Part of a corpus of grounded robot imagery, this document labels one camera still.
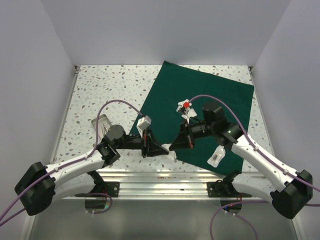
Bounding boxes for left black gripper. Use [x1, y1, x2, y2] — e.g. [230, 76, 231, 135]
[114, 127, 169, 158]

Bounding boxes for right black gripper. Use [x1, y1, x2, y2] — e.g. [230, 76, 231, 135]
[169, 119, 216, 151]

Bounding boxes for white gauze pad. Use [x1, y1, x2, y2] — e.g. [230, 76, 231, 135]
[176, 101, 198, 121]
[161, 143, 177, 161]

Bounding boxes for stainless steel instrument tray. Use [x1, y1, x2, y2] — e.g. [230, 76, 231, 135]
[91, 114, 112, 140]

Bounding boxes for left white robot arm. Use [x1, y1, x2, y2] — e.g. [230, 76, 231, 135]
[14, 124, 169, 216]

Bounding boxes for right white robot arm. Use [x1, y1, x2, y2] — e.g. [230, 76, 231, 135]
[169, 99, 313, 219]

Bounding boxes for green surgical drape cloth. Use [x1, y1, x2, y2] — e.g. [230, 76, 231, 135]
[126, 62, 254, 175]

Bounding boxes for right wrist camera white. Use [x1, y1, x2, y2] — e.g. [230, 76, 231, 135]
[177, 101, 197, 123]

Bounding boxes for aluminium frame rail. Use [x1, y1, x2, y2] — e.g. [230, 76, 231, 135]
[53, 171, 276, 202]

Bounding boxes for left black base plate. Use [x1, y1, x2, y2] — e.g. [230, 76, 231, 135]
[85, 181, 120, 198]

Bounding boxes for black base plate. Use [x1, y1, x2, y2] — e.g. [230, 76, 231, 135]
[85, 181, 120, 198]
[206, 174, 252, 198]

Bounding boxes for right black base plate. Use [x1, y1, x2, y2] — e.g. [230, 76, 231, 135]
[206, 174, 252, 198]

